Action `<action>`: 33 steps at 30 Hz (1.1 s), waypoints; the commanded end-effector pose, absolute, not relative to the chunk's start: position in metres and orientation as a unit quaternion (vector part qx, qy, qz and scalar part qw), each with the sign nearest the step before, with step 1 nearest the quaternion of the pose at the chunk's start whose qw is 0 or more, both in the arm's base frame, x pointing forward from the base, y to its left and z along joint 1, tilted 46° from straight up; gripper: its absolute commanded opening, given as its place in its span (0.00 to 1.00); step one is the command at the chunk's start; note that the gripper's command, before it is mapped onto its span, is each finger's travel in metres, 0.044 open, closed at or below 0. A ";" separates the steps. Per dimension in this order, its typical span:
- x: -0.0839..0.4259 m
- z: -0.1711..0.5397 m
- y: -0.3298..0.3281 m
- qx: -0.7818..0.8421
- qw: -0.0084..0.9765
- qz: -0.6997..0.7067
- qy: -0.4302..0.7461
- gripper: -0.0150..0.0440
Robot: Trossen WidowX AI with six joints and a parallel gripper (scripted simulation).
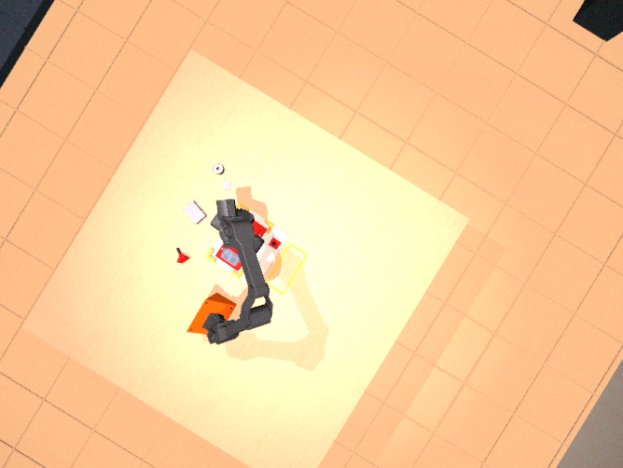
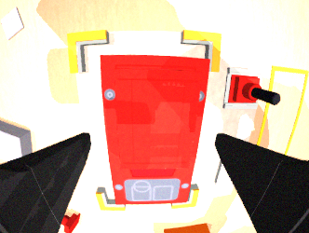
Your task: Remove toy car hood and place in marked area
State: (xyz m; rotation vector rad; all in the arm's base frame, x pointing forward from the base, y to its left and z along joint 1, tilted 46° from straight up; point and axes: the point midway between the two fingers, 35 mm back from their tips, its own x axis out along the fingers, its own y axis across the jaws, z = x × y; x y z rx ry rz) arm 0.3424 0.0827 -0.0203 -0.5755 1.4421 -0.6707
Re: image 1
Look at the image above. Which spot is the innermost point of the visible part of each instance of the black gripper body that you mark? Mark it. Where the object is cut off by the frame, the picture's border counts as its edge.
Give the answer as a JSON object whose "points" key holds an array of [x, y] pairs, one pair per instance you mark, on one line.
{"points": [[258, 242]]}

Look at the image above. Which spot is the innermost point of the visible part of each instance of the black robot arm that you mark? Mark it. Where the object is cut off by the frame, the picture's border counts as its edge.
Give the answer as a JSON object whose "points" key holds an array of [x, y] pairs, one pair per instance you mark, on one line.
{"points": [[237, 232]]}

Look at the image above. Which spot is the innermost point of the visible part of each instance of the white rectangular block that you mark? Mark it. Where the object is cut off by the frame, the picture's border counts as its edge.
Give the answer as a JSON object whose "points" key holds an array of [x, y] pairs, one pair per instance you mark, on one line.
{"points": [[195, 213]]}

